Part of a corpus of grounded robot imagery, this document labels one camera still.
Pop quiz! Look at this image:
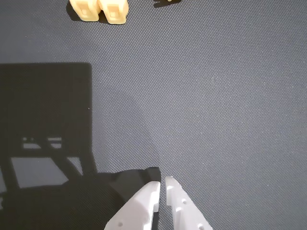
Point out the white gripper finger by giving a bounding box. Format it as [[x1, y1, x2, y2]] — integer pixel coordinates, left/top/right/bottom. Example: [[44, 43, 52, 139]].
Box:
[[165, 176, 213, 230], [103, 181, 161, 230]]

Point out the dark grey mat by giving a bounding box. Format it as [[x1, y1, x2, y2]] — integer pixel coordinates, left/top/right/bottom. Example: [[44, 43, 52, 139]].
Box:
[[0, 0, 307, 230]]

